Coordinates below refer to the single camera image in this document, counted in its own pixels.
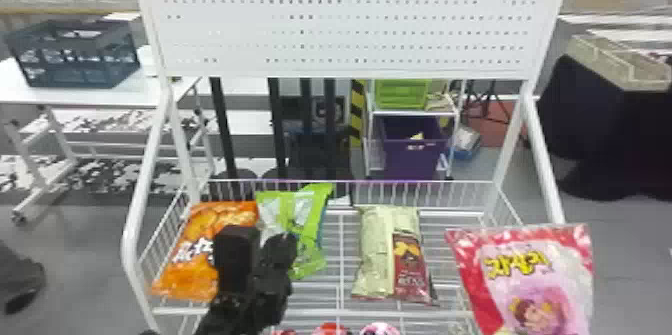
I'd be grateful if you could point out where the purple crate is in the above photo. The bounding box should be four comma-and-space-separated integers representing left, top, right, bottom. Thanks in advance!
378, 114, 451, 181

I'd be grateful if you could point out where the beige and red snack packet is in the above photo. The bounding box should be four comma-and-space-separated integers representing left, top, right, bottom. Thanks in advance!
350, 204, 436, 306

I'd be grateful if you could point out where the red and pink snack packet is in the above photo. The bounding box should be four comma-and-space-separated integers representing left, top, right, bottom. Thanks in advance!
445, 222, 596, 335

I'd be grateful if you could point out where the green basket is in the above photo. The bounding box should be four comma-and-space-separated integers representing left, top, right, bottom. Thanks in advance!
373, 79, 433, 111

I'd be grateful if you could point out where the green snack packet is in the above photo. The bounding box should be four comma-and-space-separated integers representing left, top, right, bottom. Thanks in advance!
255, 182, 335, 281

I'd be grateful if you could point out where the red noodle cup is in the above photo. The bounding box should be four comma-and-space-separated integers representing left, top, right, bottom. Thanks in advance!
311, 322, 351, 335

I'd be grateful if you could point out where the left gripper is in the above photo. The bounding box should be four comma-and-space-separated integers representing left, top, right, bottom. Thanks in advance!
245, 231, 299, 329

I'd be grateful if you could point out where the dark blue crate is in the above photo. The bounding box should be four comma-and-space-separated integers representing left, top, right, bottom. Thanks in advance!
3, 18, 142, 90

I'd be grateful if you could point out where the striped post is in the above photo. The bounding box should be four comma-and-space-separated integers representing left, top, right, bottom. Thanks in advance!
349, 79, 367, 149

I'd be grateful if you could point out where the white shelf trolley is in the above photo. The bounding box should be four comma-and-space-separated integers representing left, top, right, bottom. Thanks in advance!
363, 79, 464, 179

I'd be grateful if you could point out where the white side table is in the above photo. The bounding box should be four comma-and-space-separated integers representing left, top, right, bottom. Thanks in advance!
0, 44, 218, 224

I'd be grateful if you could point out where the orange snack packet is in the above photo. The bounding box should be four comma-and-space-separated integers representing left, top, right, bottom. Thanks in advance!
151, 200, 260, 303

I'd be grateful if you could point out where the pink noodle cup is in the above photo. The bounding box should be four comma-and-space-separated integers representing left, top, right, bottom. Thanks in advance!
358, 321, 401, 335

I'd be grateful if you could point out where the white wire rack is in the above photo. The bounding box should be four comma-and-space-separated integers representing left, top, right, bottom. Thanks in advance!
119, 0, 575, 335

